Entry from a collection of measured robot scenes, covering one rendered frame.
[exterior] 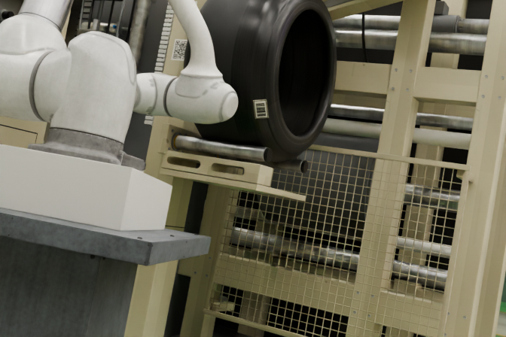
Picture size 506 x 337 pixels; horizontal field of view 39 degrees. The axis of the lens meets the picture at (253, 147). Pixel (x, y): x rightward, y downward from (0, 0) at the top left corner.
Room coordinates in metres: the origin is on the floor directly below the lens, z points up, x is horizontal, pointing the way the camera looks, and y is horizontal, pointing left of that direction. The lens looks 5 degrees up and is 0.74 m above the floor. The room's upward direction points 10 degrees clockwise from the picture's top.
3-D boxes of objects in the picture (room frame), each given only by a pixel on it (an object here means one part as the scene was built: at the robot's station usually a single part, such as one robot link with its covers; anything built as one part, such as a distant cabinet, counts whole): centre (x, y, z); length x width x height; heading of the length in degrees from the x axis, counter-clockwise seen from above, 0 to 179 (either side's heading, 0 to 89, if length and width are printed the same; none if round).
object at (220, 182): (2.40, 0.04, 0.80); 0.37 x 0.36 x 0.02; 151
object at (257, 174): (2.27, 0.10, 0.84); 0.36 x 0.09 x 0.06; 61
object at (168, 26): (2.52, 0.36, 1.19); 0.05 x 0.04 x 0.48; 151
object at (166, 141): (2.48, 0.19, 0.90); 0.40 x 0.03 x 0.10; 151
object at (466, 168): (2.58, -0.32, 0.65); 0.90 x 0.02 x 0.70; 61
